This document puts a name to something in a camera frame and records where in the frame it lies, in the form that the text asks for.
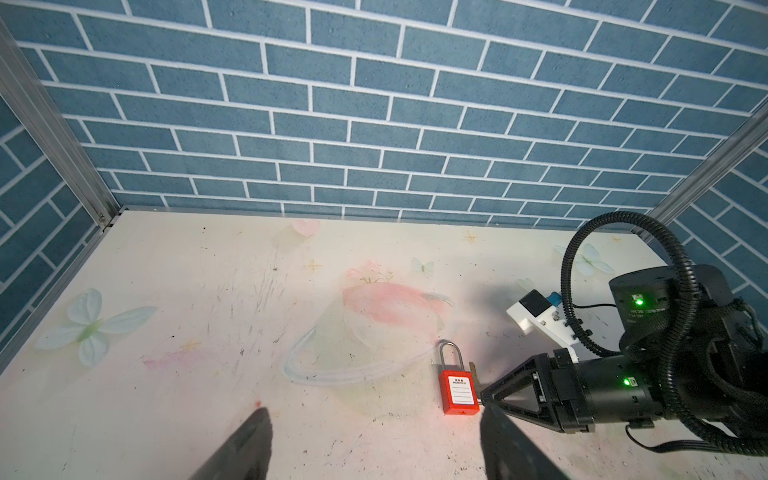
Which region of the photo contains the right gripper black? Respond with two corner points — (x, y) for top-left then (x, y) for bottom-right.
(480, 349), (595, 434)

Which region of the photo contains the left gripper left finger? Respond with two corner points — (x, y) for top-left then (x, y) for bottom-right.
(191, 407), (273, 480)

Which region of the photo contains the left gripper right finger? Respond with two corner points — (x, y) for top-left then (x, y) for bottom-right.
(480, 406), (567, 480)

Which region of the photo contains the red padlock with key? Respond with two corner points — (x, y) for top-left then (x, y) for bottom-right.
(438, 340), (480, 416)

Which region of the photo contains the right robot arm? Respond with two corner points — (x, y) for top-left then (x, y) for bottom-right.
(479, 211), (767, 457)

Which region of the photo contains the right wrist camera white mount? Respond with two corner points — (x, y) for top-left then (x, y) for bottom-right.
(506, 289), (579, 363)

